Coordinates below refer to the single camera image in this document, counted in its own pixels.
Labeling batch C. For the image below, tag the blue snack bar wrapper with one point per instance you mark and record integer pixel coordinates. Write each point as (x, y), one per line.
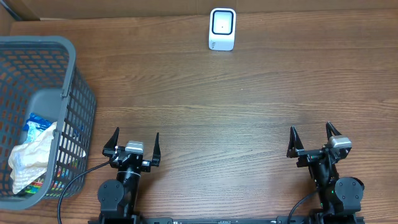
(34, 126)

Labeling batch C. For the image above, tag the grey plastic mesh basket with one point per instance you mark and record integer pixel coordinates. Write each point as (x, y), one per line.
(39, 75)

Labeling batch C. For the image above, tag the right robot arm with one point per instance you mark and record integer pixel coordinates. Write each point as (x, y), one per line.
(340, 197)

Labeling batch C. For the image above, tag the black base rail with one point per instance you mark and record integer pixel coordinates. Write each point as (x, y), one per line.
(167, 220)

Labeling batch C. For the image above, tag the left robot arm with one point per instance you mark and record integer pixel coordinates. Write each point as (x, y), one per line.
(117, 197)

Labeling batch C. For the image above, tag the white barcode scanner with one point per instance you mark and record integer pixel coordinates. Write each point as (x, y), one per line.
(222, 28)

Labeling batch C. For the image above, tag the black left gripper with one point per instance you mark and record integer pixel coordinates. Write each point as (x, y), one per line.
(112, 149)

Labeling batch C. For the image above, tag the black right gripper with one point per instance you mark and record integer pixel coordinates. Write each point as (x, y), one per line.
(294, 149)

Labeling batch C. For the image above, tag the beige paper pouch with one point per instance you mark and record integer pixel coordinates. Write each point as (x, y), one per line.
(29, 161)

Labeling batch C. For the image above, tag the Haribo gummy worms bag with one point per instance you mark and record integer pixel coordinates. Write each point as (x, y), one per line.
(56, 185)

